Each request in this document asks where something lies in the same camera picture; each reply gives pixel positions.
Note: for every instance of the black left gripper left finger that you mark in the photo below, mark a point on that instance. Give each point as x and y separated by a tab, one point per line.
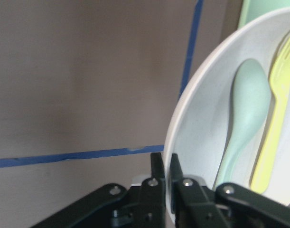
157	169

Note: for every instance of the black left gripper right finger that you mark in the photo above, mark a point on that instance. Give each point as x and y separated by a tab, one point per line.
175	171

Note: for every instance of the white round plate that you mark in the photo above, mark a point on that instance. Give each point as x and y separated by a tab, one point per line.
202	119

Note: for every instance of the pale green plastic spoon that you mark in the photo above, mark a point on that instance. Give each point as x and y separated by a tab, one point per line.
250	98

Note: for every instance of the yellow plastic fork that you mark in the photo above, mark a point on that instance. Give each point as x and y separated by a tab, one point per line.
279	81

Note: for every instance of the mint green tray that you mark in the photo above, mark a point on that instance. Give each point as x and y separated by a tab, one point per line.
252	9

